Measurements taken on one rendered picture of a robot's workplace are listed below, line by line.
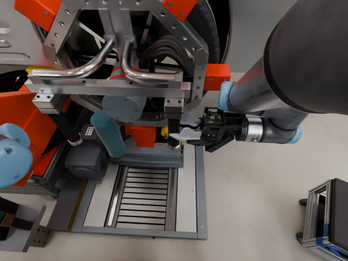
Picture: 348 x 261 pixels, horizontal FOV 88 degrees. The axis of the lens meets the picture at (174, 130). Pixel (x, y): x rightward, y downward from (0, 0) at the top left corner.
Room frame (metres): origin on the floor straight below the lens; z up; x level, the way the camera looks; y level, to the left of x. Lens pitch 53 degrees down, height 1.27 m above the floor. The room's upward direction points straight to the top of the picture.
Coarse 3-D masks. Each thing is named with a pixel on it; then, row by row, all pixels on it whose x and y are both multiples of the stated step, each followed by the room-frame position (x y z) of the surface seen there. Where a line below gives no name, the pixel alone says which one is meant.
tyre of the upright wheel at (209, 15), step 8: (200, 0) 0.63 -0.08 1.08; (208, 0) 0.76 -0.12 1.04; (200, 8) 0.62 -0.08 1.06; (208, 8) 0.66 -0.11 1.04; (192, 16) 0.62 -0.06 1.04; (200, 16) 0.62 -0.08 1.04; (208, 16) 0.62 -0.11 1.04; (192, 24) 0.62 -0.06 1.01; (200, 24) 0.62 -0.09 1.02; (208, 24) 0.62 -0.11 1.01; (48, 32) 0.64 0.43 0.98; (200, 32) 0.62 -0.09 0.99; (208, 32) 0.62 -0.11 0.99; (216, 32) 0.63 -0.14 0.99; (208, 40) 0.61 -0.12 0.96; (216, 40) 0.62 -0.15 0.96; (208, 48) 0.61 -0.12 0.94; (216, 48) 0.62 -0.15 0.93; (216, 56) 0.62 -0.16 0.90
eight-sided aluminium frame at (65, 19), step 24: (72, 0) 0.55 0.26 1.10; (96, 0) 0.55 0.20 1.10; (120, 0) 0.59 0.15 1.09; (144, 0) 0.54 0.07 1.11; (72, 24) 0.60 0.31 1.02; (168, 24) 0.54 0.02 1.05; (48, 48) 0.55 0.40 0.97; (192, 48) 0.53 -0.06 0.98; (72, 96) 0.56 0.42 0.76; (96, 96) 0.61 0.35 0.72; (192, 96) 0.53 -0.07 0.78; (144, 120) 0.55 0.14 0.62
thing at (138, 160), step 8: (120, 128) 0.85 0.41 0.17; (112, 160) 0.58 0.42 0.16; (120, 160) 0.58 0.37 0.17; (128, 160) 0.58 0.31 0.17; (136, 160) 0.58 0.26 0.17; (144, 160) 0.59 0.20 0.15; (152, 160) 0.59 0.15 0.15; (160, 160) 0.59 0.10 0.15; (168, 160) 0.59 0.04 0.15; (176, 160) 0.59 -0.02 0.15
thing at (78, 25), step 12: (84, 12) 0.75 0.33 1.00; (84, 24) 0.66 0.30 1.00; (72, 36) 0.66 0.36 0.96; (84, 36) 0.78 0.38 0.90; (96, 36) 0.66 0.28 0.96; (144, 36) 0.65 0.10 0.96; (72, 48) 0.66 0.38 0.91; (84, 48) 0.75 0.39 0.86; (96, 48) 0.85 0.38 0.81; (72, 60) 0.64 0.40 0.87; (84, 60) 0.66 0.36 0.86; (108, 60) 0.66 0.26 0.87; (156, 60) 0.69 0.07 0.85; (96, 72) 0.73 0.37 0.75; (108, 72) 0.79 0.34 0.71; (180, 72) 0.81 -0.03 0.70; (144, 108) 0.63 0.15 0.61; (156, 108) 0.63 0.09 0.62
